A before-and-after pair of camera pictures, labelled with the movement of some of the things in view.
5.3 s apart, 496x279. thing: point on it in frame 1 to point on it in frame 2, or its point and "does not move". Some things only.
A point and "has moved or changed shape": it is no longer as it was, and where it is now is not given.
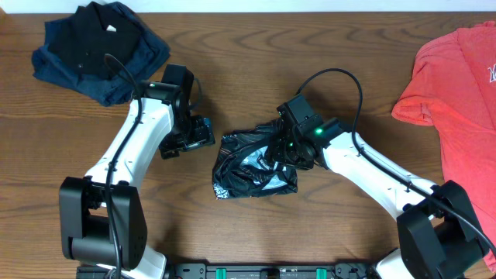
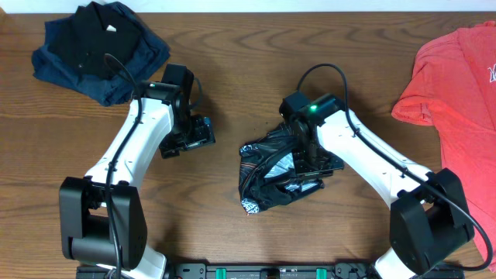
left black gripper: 204,137 does not move
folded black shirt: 87,36 does not move
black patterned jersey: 245,167 has moved or changed shape
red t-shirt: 452,87 does not move
